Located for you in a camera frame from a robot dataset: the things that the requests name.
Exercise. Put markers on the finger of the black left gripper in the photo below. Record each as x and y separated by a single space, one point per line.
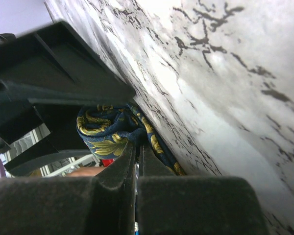
54 65

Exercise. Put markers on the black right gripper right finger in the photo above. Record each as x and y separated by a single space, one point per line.
194 205

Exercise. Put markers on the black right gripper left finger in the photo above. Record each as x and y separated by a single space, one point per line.
99 205

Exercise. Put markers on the navy tie with yellow flowers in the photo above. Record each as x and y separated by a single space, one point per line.
107 129

